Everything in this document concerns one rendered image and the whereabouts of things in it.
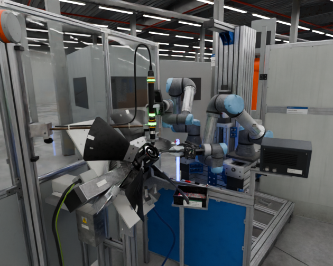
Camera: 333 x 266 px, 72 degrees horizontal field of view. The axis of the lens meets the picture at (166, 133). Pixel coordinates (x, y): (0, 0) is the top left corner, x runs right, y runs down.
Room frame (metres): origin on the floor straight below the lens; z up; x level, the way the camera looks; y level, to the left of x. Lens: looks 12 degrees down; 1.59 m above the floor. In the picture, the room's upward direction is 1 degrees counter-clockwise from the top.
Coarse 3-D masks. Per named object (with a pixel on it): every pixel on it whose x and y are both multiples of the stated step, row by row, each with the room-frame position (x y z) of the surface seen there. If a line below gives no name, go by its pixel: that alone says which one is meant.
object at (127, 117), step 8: (120, 112) 1.44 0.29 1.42; (136, 112) 1.46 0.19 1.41; (144, 112) 1.48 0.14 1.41; (120, 120) 1.39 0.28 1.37; (128, 120) 1.40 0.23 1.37; (136, 120) 1.40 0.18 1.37; (144, 120) 1.42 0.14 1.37; (120, 128) 1.36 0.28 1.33; (128, 128) 1.36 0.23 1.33; (136, 128) 1.36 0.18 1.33; (128, 136) 1.32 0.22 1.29; (136, 136) 1.32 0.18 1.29
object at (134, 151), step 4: (128, 148) 1.19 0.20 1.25; (132, 148) 1.20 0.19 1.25; (136, 148) 1.21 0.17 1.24; (128, 152) 1.19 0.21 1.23; (132, 152) 1.20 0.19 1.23; (136, 152) 1.21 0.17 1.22; (128, 156) 1.19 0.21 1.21; (132, 156) 1.20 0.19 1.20; (128, 160) 1.19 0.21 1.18; (132, 160) 1.20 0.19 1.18
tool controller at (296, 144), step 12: (264, 144) 1.31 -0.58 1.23; (276, 144) 1.29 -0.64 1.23; (288, 144) 1.28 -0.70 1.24; (300, 144) 1.26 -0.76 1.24; (264, 156) 1.31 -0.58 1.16; (276, 156) 1.28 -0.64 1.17; (288, 156) 1.25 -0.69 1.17; (300, 156) 1.22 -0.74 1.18; (264, 168) 1.33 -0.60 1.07; (276, 168) 1.30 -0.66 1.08; (288, 168) 1.26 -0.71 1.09; (300, 168) 1.23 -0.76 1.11
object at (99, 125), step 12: (96, 120) 1.11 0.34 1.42; (96, 132) 1.09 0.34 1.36; (108, 132) 1.13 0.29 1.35; (96, 144) 1.07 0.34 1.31; (108, 144) 1.11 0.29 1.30; (120, 144) 1.15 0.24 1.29; (84, 156) 1.02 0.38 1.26; (96, 156) 1.07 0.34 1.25; (108, 156) 1.11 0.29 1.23; (120, 156) 1.15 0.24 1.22
